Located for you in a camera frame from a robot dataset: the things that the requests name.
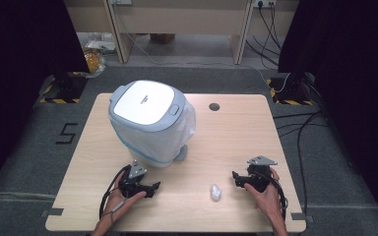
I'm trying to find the person's right hand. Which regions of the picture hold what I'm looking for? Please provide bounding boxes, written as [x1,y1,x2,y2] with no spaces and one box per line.
[243,167,285,221]

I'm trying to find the person's left hand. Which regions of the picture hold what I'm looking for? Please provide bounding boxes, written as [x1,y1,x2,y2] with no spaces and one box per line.
[102,171,148,226]

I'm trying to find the light wooden desk frame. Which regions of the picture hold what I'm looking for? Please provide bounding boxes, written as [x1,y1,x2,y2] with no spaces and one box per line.
[102,0,256,66]

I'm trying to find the black cables from socket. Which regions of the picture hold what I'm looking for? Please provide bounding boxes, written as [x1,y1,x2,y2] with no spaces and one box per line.
[245,2,284,71]

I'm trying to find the white paper wad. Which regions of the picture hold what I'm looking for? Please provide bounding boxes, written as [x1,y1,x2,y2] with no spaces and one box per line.
[209,183,222,203]

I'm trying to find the grey tape strip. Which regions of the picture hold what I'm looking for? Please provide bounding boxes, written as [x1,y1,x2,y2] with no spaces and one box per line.
[290,211,315,223]
[40,207,65,218]

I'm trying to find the black stand base striped tape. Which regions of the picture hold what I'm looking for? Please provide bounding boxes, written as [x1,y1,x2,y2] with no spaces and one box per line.
[266,72,315,106]
[38,72,89,105]

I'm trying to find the clear bag with yellow contents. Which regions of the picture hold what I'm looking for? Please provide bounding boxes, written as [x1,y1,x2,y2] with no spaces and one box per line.
[82,47,107,79]

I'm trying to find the white trash can grey lid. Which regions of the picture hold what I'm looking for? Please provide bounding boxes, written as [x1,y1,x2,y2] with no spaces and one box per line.
[107,80,197,168]

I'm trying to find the long black floor cable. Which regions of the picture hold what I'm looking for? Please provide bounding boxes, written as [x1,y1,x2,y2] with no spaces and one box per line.
[295,111,324,217]

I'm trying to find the white wall socket with plugs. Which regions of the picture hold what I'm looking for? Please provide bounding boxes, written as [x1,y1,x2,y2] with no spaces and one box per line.
[253,0,278,9]

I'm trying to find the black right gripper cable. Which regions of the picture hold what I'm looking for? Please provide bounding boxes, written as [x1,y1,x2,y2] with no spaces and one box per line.
[258,169,289,222]

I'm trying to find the black curtain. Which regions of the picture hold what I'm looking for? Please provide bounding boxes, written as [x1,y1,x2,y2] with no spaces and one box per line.
[0,0,91,200]
[277,0,378,227]

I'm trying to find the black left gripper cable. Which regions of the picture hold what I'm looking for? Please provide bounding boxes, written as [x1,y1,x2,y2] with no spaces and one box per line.
[98,164,132,221]

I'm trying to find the white papers on floor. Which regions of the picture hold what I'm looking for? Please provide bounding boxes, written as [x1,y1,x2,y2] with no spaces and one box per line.
[85,38,117,54]

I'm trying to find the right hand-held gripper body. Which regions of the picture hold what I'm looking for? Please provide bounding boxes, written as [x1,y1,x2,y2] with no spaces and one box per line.
[240,155,279,194]

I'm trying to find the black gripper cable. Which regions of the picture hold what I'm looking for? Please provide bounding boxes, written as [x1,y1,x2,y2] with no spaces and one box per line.
[258,169,289,222]
[98,164,132,221]

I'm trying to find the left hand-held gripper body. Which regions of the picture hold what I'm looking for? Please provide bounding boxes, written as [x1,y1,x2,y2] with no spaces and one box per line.
[117,159,156,200]

